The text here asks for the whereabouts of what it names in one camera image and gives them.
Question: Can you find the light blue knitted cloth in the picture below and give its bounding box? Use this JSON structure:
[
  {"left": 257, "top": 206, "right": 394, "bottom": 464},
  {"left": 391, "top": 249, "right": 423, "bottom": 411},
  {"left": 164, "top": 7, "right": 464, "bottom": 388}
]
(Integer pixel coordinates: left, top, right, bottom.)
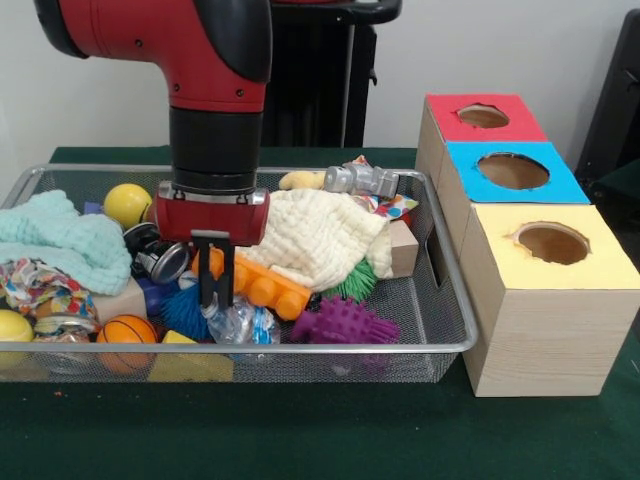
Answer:
[{"left": 0, "top": 189, "right": 133, "bottom": 296}]

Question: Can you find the yellow foam ball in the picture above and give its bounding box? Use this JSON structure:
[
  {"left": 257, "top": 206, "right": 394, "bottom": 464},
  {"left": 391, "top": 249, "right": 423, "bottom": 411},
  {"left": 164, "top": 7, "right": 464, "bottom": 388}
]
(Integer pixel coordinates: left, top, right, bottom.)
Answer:
[
  {"left": 0, "top": 308, "right": 36, "bottom": 371},
  {"left": 103, "top": 183, "right": 153, "bottom": 230}
]

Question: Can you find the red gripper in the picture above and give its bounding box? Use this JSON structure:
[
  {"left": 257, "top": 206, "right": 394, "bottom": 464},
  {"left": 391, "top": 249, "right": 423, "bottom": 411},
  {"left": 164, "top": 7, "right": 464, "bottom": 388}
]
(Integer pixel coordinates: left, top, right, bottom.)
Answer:
[{"left": 153, "top": 181, "right": 272, "bottom": 309}]

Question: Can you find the yellow plush toy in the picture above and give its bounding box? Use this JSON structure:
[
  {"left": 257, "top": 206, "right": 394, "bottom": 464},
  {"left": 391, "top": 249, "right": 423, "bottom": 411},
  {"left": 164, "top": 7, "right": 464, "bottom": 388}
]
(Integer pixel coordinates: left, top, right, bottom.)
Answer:
[{"left": 278, "top": 170, "right": 327, "bottom": 191}]

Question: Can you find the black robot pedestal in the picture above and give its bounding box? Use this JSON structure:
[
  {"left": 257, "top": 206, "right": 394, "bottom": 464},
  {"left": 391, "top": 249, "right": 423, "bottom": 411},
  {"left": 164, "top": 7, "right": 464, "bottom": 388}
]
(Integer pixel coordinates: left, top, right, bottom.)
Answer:
[{"left": 259, "top": 0, "right": 404, "bottom": 149}]

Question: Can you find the large blue spiky ball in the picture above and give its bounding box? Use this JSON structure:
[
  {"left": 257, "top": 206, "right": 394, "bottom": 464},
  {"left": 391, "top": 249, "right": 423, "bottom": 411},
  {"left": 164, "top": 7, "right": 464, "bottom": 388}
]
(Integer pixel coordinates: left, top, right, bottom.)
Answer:
[{"left": 158, "top": 284, "right": 215, "bottom": 342}]

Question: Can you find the green spiky ball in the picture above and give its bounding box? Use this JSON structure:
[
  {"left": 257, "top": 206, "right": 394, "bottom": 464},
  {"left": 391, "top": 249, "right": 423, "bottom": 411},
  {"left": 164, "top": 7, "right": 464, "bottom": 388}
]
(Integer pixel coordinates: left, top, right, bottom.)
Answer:
[{"left": 324, "top": 257, "right": 380, "bottom": 304}]

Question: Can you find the black chair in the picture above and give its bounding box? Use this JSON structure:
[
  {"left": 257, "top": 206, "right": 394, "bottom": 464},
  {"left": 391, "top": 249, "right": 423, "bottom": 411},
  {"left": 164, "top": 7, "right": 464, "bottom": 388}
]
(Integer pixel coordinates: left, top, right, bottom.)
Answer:
[{"left": 574, "top": 8, "right": 640, "bottom": 174}]

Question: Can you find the silver wire mesh bin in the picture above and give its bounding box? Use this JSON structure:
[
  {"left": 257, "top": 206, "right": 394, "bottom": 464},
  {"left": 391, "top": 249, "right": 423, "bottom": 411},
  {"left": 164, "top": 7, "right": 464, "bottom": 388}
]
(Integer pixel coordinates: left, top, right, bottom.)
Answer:
[{"left": 0, "top": 163, "right": 479, "bottom": 385}]

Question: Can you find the orange toy basketball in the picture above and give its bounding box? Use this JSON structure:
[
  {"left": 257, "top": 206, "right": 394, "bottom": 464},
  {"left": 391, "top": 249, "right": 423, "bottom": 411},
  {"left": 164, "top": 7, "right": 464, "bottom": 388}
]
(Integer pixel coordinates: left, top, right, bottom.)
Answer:
[{"left": 96, "top": 314, "right": 159, "bottom": 375}]

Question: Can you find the purple spiky toy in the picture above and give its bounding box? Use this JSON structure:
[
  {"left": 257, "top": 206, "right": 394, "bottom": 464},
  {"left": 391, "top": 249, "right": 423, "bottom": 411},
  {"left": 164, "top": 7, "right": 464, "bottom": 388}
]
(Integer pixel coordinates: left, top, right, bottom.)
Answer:
[{"left": 291, "top": 294, "right": 402, "bottom": 346}]

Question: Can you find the colourful dotted cloth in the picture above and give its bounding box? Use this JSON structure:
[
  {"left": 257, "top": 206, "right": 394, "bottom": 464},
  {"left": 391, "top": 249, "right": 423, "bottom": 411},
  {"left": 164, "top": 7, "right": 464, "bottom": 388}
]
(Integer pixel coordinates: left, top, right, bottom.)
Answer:
[{"left": 343, "top": 154, "right": 419, "bottom": 221}]

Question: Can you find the crushed black drink can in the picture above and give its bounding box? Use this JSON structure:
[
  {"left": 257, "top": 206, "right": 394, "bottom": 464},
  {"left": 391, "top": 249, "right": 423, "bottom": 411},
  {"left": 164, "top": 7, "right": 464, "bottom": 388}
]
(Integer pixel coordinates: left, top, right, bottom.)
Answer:
[{"left": 123, "top": 222, "right": 191, "bottom": 286}]

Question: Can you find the wooden box with three holes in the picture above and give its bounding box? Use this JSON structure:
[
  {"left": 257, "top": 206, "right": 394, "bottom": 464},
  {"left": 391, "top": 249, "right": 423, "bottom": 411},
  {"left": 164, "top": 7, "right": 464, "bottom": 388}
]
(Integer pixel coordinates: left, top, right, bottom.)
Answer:
[{"left": 414, "top": 92, "right": 640, "bottom": 399}]

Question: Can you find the dark green table cloth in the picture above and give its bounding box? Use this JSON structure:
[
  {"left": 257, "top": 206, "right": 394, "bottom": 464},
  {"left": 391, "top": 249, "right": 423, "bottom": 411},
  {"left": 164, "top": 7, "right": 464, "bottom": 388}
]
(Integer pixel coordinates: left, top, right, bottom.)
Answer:
[
  {"left": 0, "top": 145, "right": 640, "bottom": 480},
  {"left": 591, "top": 158, "right": 640, "bottom": 207}
]

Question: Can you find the cream knitted cloth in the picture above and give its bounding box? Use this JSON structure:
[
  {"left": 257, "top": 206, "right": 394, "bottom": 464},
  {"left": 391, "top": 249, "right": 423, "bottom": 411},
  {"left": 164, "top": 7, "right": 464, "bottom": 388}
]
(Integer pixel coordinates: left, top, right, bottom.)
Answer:
[{"left": 239, "top": 188, "right": 395, "bottom": 294}]

